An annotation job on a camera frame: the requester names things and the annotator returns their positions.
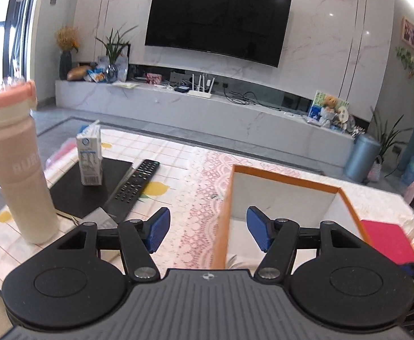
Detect black remote control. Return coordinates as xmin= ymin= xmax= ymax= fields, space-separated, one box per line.
xmin=103 ymin=159 xmax=160 ymax=224

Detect red capsule dispenser box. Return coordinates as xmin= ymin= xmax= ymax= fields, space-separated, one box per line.
xmin=360 ymin=220 xmax=414 ymax=265

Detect orange cardboard storage box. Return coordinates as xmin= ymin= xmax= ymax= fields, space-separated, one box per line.
xmin=211 ymin=164 xmax=373 ymax=269

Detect black notebook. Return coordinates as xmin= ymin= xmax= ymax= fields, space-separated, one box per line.
xmin=50 ymin=158 xmax=133 ymax=219

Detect pink woven basket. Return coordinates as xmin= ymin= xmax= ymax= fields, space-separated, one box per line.
xmin=367 ymin=159 xmax=382 ymax=183

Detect small milk carton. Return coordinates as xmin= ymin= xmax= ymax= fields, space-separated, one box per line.
xmin=76 ymin=120 xmax=103 ymax=186

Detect marble TV console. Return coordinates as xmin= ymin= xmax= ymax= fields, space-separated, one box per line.
xmin=55 ymin=81 xmax=354 ymax=167

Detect grey pedal trash bin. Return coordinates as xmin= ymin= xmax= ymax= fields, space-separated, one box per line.
xmin=344 ymin=133 xmax=381 ymax=183

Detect tall potted floor plant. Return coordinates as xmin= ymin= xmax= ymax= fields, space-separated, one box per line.
xmin=371 ymin=107 xmax=413 ymax=165

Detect teddy bear on console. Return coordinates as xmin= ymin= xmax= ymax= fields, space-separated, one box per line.
xmin=319 ymin=95 xmax=338 ymax=128

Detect white wifi router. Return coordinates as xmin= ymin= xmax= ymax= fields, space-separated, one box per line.
xmin=187 ymin=74 xmax=215 ymax=99

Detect pink water bottle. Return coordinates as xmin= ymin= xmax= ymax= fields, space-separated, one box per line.
xmin=0 ymin=78 xmax=59 ymax=244

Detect green plant in glass vase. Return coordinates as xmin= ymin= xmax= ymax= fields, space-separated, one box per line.
xmin=96 ymin=25 xmax=137 ymax=84

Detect dried flowers in vase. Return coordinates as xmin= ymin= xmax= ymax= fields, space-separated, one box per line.
xmin=55 ymin=25 xmax=80 ymax=80

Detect black wall television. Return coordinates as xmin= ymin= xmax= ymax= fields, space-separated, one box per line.
xmin=145 ymin=0 xmax=291 ymax=67

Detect framed wall picture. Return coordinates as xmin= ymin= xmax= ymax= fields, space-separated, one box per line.
xmin=401 ymin=17 xmax=414 ymax=49

